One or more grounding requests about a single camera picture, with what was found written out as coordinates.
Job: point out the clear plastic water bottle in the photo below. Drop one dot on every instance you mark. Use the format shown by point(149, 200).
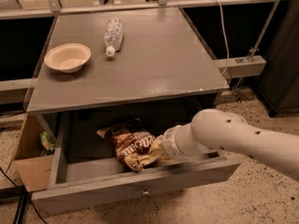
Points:
point(113, 36)

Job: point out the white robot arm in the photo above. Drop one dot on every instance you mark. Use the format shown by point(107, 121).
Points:
point(216, 129)

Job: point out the metal frame rail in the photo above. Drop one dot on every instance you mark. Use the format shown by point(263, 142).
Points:
point(46, 12)

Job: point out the white paper bowl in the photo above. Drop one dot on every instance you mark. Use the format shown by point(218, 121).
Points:
point(67, 58)

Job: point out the grey cabinet counter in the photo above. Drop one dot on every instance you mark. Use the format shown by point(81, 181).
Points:
point(160, 58)

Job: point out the dark cabinet at right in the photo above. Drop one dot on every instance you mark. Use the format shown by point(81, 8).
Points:
point(279, 81)

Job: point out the cardboard box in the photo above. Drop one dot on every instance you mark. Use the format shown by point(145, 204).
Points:
point(33, 168)

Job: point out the grey open top drawer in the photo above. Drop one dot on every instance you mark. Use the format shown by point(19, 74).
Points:
point(85, 171)

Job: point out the green snack packet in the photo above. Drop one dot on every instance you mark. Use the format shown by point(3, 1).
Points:
point(47, 144)

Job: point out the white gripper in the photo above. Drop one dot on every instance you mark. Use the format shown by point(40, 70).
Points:
point(170, 143)

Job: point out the brown chip bag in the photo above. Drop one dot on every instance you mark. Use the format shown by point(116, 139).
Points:
point(131, 143)

